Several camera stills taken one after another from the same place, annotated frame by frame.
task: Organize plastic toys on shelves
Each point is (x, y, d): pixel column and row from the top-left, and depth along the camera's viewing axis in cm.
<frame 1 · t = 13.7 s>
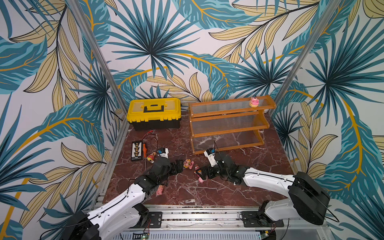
left hand: (177, 164, 82), fingers open
right hand: (201, 168, 83), fingers open
yellow black toolbox: (151, 114, 100), point 16 cm above the table
orange clear plastic shelf: (225, 125, 114), on the table
pink round pig figure: (254, 102, 84), point 32 cm above the table
orange handled screwdriver: (145, 151, 97), point 2 cm above the table
pink yellow figure toy: (188, 163, 91), point 3 cm above the table

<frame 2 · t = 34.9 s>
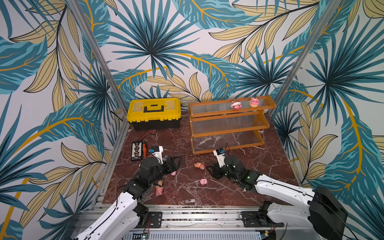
left hand: (177, 162, 77), fingers open
right hand: (209, 165, 82), fingers open
pink yellow figure toy: (201, 165, 90), point 4 cm above the table
pink strawberry cake figure: (235, 104, 81), point 33 cm above the table
the other named things where they were.

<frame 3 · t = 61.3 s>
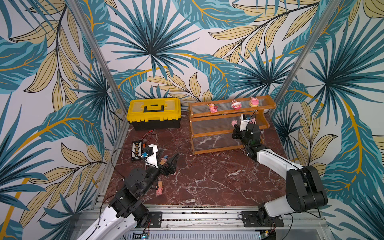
left hand: (170, 154, 68), fingers open
right hand: (236, 124, 89), fingers closed
pink yellow figure toy: (213, 108, 80), point 33 cm above the table
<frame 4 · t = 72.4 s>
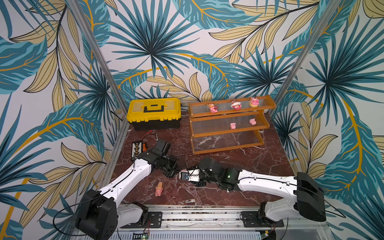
left hand: (185, 170, 77), fingers closed
right hand: (188, 169, 76), fingers open
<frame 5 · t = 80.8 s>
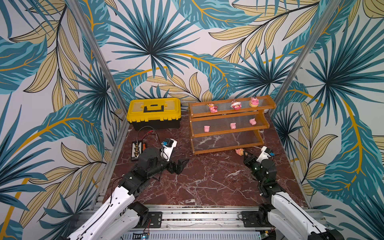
left hand: (181, 157, 71), fingers open
right hand: (244, 151, 83), fingers closed
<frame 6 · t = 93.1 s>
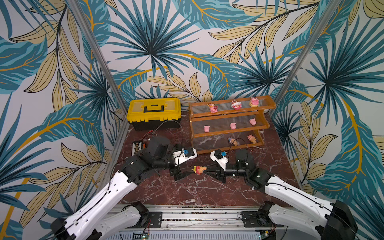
left hand: (188, 162, 66), fingers open
right hand: (204, 168, 70), fingers closed
ice cream cone figure toy: (232, 141, 102), point 4 cm above the table
